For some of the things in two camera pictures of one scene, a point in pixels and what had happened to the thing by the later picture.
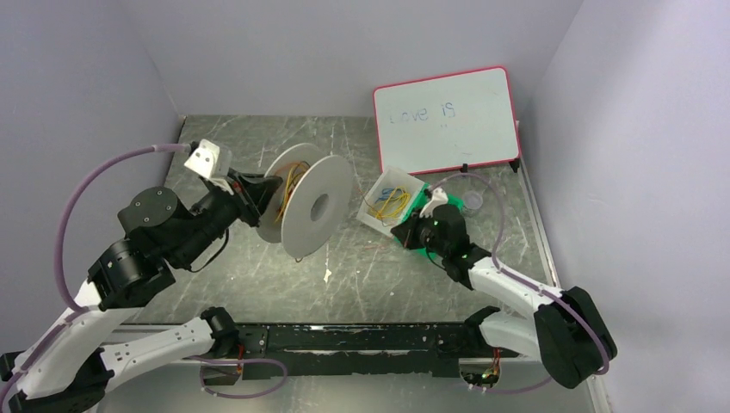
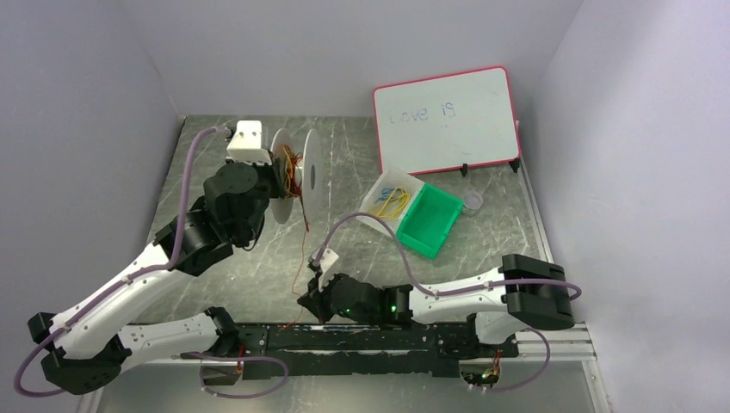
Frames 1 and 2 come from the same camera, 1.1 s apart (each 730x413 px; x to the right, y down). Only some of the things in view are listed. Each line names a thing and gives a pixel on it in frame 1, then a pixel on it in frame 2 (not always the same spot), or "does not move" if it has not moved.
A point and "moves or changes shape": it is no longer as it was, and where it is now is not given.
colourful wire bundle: [391, 203] does not move
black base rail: [261, 351] does not move
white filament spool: [313, 203] moves or changes shape
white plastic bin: [390, 200] does not move
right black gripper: [422, 229] → [318, 295]
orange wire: [384, 224] → [293, 288]
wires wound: [296, 172] moves or changes shape
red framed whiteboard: [448, 122] does not move
